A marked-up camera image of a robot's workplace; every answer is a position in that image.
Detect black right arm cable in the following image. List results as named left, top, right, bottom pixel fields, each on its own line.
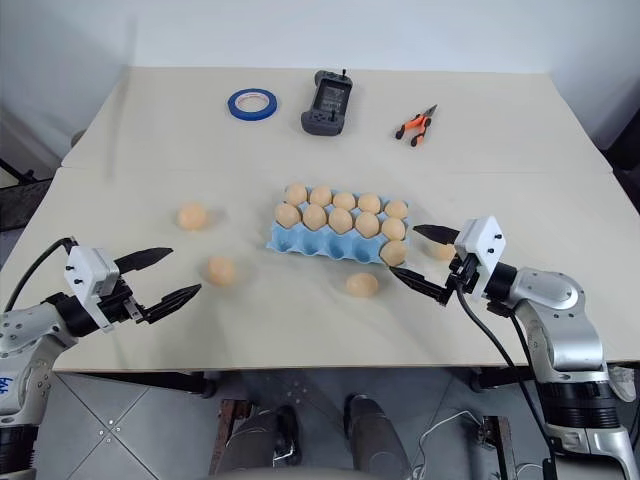
left=455, top=287, right=559, bottom=480

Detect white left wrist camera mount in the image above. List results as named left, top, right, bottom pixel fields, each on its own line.
left=64, top=244, right=122, bottom=334

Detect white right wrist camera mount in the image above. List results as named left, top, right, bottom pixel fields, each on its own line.
left=453, top=215, right=509, bottom=302

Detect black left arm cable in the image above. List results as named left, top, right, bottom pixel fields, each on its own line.
left=0, top=238, right=77, bottom=314

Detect blue egg tray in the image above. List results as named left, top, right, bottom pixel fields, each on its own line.
left=264, top=195, right=414, bottom=267

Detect grey handheld remote controller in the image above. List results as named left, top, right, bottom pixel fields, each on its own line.
left=300, top=66, right=354, bottom=137

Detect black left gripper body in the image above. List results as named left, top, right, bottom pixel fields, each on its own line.
left=98, top=272, right=152, bottom=327

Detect black background stand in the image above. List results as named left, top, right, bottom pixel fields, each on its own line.
left=0, top=158, right=57, bottom=232

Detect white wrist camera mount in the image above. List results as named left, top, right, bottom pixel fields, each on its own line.
left=453, top=215, right=509, bottom=302
left=64, top=244, right=122, bottom=334

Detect orange handled pliers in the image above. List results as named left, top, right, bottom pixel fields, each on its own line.
left=393, top=103, right=439, bottom=148

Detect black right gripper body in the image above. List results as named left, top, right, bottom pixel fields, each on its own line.
left=445, top=251, right=481, bottom=302

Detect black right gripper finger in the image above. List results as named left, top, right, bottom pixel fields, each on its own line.
left=412, top=223, right=461, bottom=247
left=389, top=265, right=450, bottom=307

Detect black table frame bar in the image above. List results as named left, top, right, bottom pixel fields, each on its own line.
left=53, top=370, right=219, bottom=400
left=469, top=366, right=542, bottom=392

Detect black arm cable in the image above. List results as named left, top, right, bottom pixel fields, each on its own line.
left=0, top=238, right=77, bottom=314
left=455, top=287, right=559, bottom=480

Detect thin white wire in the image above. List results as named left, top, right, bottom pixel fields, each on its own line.
left=418, top=409, right=489, bottom=454

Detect dark rounded shape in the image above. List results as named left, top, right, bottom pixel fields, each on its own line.
left=343, top=393, right=417, bottom=480
left=225, top=403, right=302, bottom=474

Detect blue tape roll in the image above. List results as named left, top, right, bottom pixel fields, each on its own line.
left=226, top=88, right=279, bottom=121

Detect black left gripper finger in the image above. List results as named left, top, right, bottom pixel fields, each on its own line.
left=141, top=283, right=204, bottom=324
left=113, top=246, right=175, bottom=276

